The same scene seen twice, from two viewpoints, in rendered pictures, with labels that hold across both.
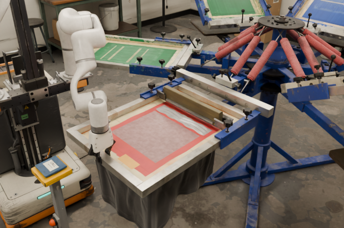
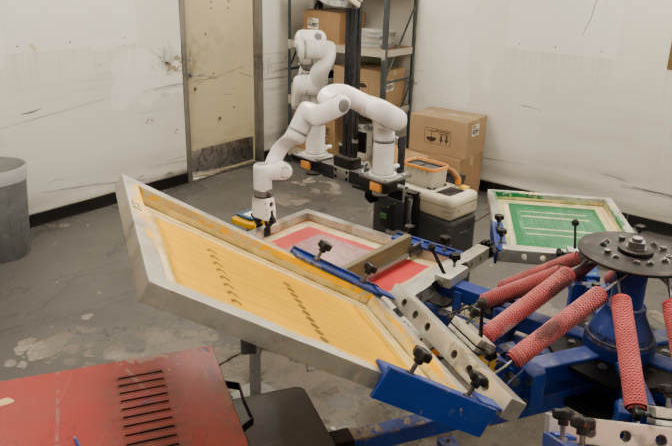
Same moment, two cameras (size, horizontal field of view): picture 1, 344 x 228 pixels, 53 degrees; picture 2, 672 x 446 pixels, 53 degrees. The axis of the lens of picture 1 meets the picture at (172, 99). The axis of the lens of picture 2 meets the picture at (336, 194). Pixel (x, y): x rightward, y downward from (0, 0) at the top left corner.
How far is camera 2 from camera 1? 2.59 m
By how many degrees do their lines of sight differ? 75
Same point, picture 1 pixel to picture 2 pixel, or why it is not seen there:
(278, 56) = (597, 321)
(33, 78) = (344, 156)
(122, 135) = (313, 239)
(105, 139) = (259, 207)
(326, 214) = not seen: outside the picture
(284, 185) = not seen: outside the picture
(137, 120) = (348, 245)
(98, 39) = (306, 113)
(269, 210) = not seen: outside the picture
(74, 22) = (322, 95)
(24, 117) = (383, 216)
